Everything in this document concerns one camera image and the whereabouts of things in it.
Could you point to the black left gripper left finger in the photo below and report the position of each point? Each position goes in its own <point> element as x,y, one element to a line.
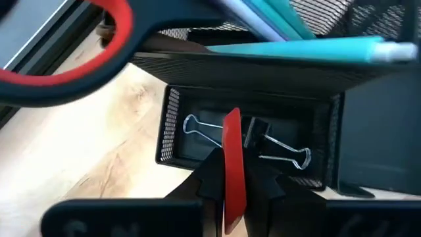
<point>197,210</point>

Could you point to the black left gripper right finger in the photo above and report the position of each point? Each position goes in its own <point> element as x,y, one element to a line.
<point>289,214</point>

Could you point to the red eraser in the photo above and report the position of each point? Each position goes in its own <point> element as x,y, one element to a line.
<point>234,164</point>

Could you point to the small black binder clip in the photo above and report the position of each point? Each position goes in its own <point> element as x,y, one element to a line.
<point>189,119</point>

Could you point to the black mesh desk organizer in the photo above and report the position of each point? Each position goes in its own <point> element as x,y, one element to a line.
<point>263,75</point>

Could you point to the teal pen with white tip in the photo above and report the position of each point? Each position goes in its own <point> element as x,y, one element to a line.
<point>296,49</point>

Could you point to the red and black scissors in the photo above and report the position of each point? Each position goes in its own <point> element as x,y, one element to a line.
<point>108,49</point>

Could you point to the purple pen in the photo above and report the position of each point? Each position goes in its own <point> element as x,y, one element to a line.
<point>253,23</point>

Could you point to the thin teal pencil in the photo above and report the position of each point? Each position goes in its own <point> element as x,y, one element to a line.
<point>296,16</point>
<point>276,19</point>

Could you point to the black aluminium table frame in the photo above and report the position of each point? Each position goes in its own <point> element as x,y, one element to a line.
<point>75,36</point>

